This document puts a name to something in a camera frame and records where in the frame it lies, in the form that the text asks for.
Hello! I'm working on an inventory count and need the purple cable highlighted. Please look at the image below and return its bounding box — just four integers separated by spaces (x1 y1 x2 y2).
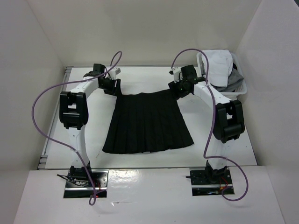
171 48 249 201
31 50 123 206

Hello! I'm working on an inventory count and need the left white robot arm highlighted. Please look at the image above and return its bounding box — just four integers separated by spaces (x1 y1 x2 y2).
59 63 121 187

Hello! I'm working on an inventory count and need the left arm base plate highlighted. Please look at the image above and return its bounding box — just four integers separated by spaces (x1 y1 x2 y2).
57 169 109 198

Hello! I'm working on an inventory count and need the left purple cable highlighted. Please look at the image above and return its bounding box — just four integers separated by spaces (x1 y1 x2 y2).
31 50 123 206

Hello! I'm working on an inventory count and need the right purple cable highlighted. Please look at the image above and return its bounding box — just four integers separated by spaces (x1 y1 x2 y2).
171 48 249 201

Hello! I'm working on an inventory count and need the grey skirt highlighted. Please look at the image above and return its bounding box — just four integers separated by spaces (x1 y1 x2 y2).
215 63 244 92

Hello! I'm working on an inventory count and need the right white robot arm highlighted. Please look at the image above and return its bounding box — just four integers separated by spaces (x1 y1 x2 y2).
169 65 245 183

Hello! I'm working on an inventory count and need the white plastic basket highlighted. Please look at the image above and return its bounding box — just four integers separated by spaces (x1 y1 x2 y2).
196 51 248 98

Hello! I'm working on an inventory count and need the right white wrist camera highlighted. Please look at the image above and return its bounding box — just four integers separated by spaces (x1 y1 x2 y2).
169 67 181 83

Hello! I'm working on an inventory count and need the black skirt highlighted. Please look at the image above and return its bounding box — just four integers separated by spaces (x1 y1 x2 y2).
102 89 194 154

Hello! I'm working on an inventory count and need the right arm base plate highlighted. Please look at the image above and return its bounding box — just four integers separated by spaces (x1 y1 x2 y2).
186 168 235 196

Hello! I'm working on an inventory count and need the white skirt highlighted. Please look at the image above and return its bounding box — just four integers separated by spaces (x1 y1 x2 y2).
201 49 233 88

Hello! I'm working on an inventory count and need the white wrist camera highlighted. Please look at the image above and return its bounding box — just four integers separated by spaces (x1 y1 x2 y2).
169 67 181 83
108 68 121 80

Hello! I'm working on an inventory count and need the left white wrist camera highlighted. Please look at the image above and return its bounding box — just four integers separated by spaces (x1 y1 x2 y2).
108 68 121 80

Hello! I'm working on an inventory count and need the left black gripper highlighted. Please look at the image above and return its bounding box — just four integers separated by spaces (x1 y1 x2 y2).
99 77 122 98

